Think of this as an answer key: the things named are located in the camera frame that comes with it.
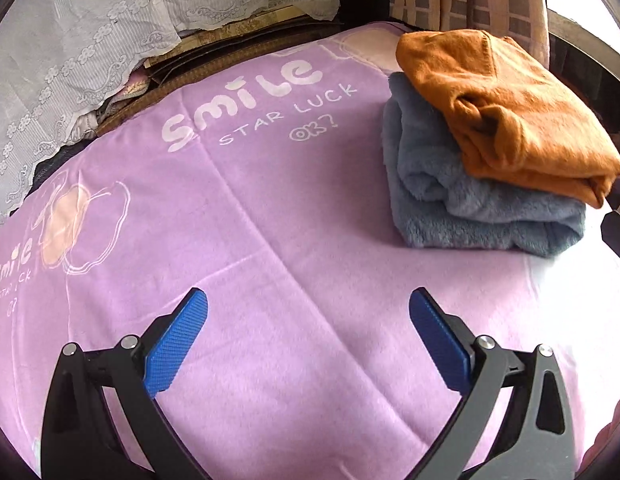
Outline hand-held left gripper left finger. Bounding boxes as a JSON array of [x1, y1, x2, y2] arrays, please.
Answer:
[[40, 287, 211, 480]]

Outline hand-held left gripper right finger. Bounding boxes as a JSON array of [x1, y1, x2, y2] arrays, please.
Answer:
[[409, 287, 576, 480]]

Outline orange knitted cat cardigan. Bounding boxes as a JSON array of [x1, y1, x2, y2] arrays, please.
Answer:
[[396, 30, 620, 210]]

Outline blue fleece garment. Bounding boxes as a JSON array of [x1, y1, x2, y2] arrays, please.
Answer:
[[381, 72, 588, 258]]

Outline purple printed blanket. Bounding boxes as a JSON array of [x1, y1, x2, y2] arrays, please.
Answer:
[[0, 22, 620, 480]]

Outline dark cloth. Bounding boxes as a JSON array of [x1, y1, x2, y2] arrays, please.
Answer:
[[32, 137, 101, 186]]

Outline pink striped cloth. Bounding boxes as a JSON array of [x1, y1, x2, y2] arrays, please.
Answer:
[[72, 72, 155, 141]]

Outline brown woven mat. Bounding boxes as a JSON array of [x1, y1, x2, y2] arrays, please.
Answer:
[[97, 15, 341, 136]]

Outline white lace cloth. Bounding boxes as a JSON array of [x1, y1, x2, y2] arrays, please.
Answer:
[[0, 0, 341, 233]]

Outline dark wooden frame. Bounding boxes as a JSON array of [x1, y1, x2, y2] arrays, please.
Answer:
[[547, 7, 620, 131]]

